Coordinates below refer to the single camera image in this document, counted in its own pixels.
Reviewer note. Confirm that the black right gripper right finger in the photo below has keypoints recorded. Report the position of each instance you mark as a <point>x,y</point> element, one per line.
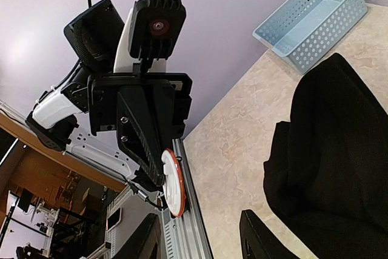
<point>257,241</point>

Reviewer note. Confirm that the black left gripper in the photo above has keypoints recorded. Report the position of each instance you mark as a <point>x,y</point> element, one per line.
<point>147,112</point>

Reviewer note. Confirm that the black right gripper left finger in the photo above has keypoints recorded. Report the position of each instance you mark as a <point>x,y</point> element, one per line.
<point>145,242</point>

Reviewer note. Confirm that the red round brooch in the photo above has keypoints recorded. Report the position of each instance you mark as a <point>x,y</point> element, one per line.
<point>173,186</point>

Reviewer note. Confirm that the black garment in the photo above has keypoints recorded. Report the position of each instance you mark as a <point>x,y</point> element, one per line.
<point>326,178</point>

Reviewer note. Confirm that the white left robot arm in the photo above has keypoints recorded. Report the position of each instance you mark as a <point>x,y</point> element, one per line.
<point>53,119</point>

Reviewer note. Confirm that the light blue plastic basket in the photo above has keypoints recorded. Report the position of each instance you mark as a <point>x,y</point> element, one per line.
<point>301,32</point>

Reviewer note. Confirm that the front aluminium rail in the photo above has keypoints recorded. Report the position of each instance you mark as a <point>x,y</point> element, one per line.
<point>182,237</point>

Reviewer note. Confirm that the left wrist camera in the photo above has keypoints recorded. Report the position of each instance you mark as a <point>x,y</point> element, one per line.
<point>104,43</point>

